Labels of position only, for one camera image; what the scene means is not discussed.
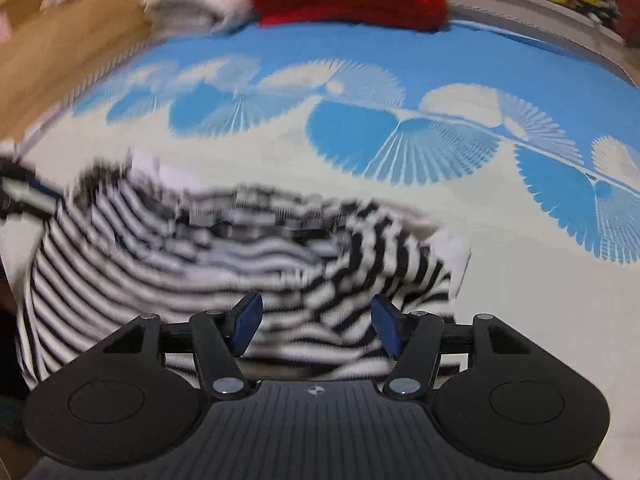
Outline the red plush toy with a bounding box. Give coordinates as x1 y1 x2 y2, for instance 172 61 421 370
615 0 640 41

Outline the black white striped garment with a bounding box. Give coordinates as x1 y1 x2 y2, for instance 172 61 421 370
16 157 471 387

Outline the white windowsill ledge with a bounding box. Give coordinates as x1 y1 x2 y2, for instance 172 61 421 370
449 0 639 86

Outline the blue white patterned bed sheet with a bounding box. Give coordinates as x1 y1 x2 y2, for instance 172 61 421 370
1 22 639 479

